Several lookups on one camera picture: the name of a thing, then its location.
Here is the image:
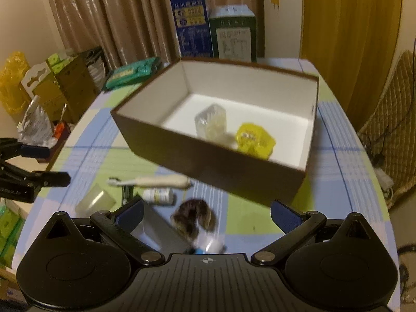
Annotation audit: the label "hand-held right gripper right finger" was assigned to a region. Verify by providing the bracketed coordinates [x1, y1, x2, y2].
[250, 200, 368, 265]

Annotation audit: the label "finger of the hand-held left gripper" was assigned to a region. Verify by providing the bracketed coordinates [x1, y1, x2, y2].
[0, 162, 71, 190]
[0, 137, 51, 164]

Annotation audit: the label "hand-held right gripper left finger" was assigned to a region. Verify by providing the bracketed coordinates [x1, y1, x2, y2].
[45, 197, 165, 265]

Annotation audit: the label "dark green tube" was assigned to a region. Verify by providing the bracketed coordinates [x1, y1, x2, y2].
[121, 185, 134, 206]

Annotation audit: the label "black glossy box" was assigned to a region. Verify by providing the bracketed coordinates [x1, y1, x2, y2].
[132, 203, 197, 255]

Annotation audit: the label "translucent plastic cup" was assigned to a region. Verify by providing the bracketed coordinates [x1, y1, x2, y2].
[75, 184, 116, 217]

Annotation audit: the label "small dark item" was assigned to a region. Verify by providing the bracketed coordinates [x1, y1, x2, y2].
[171, 199, 218, 236]

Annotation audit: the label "brown cardboard box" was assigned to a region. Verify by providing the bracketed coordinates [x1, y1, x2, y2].
[110, 57, 320, 208]

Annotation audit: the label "small white blue container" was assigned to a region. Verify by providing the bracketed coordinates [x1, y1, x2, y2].
[193, 232, 226, 255]

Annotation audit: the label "plaid cloth desktop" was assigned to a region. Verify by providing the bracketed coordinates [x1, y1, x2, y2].
[11, 58, 395, 269]

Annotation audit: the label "small brown box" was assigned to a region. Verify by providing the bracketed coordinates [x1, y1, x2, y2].
[35, 121, 71, 164]

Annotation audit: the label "crumpled silver plastic bag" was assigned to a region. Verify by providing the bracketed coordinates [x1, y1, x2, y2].
[17, 95, 55, 147]

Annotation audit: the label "small white bottle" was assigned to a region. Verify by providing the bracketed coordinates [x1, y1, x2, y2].
[143, 188, 175, 205]

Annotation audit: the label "green packets pile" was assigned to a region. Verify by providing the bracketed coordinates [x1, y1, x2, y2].
[0, 198, 27, 269]

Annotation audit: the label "white hang-tab package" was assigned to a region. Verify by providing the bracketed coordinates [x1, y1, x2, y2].
[20, 63, 66, 115]

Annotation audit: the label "yellow plastic bag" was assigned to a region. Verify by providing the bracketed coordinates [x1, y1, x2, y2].
[0, 51, 30, 116]

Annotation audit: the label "olive cardboard box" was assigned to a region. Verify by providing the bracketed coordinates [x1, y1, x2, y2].
[55, 47, 105, 125]

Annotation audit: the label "yellow plastic container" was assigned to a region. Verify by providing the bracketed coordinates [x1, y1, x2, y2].
[235, 122, 277, 160]

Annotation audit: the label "light green small boxes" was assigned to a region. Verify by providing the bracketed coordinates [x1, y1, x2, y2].
[46, 51, 71, 75]

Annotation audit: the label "white power strip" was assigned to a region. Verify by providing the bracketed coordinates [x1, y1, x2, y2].
[373, 166, 396, 199]

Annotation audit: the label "green tissue packet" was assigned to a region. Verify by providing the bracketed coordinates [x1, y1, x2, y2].
[102, 57, 162, 92]

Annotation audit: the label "quilted chair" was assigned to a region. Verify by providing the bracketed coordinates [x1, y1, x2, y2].
[357, 50, 416, 209]

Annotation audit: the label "beige curtain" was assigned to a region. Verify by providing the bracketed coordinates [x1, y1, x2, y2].
[42, 0, 264, 69]

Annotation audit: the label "dark green carton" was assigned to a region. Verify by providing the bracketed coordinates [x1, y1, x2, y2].
[209, 5, 257, 63]

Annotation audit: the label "yellow curtain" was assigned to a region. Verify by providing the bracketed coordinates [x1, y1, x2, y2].
[269, 0, 404, 125]

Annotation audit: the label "blue printed carton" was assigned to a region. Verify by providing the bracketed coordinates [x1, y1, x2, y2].
[170, 0, 210, 59]

